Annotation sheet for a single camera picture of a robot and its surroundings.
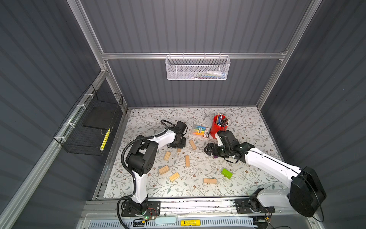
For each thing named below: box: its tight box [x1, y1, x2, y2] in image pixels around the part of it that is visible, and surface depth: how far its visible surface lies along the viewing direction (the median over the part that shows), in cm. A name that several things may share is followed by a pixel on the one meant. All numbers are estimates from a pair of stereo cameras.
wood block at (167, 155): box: [163, 151, 172, 161], surface depth 95 cm
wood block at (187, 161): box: [185, 155, 191, 167], surface depth 93 cm
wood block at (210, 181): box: [203, 178, 217, 184], surface depth 84 cm
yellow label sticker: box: [180, 219, 201, 227], surface depth 69 cm
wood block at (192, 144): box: [189, 139, 197, 150], surface depth 101 cm
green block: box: [221, 168, 234, 180], surface depth 86 cm
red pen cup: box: [210, 114, 230, 140], surface depth 98 cm
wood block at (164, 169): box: [158, 165, 170, 176], surface depth 86 cm
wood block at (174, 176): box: [169, 172, 181, 182], surface depth 85 cm
